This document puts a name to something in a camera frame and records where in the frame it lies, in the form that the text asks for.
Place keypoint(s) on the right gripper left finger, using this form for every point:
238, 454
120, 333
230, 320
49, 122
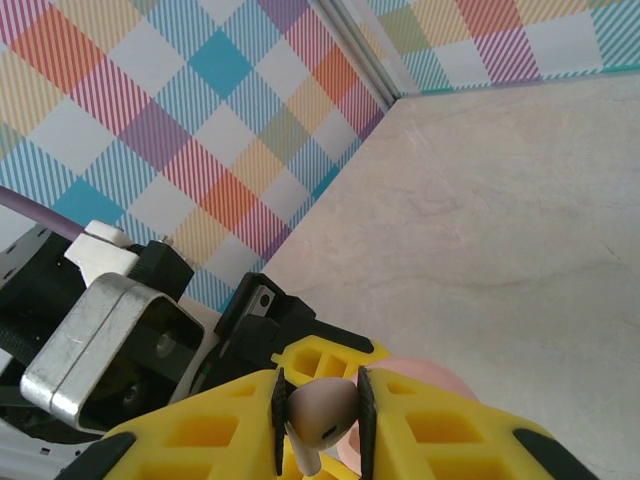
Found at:
210, 430

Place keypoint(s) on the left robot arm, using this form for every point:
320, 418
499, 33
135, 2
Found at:
30, 457

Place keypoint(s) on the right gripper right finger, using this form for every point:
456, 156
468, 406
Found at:
450, 440

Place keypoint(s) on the pink earbud charging case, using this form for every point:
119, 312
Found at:
425, 370

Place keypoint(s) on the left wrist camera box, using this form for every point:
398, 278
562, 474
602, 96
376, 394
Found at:
85, 325

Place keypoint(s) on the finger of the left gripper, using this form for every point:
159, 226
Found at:
325, 357

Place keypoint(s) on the aluminium corner frame post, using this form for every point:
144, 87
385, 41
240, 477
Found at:
355, 45

